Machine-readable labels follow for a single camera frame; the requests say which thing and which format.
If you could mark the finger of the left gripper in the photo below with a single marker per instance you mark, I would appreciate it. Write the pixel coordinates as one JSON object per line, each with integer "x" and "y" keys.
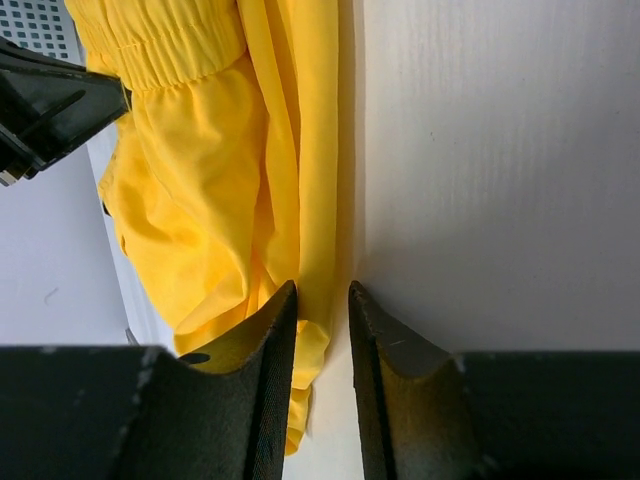
{"x": 49, "y": 108}

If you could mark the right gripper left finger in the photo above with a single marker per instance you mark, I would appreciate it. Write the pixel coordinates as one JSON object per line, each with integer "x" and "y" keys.
{"x": 140, "y": 412}

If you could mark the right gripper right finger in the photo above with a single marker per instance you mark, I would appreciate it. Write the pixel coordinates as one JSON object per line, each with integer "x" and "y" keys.
{"x": 426, "y": 413}

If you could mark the white plastic basket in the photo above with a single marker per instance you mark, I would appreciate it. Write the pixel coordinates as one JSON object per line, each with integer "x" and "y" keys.
{"x": 41, "y": 26}

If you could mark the yellow shorts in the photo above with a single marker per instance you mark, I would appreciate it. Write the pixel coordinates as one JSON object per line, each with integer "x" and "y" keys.
{"x": 223, "y": 184}

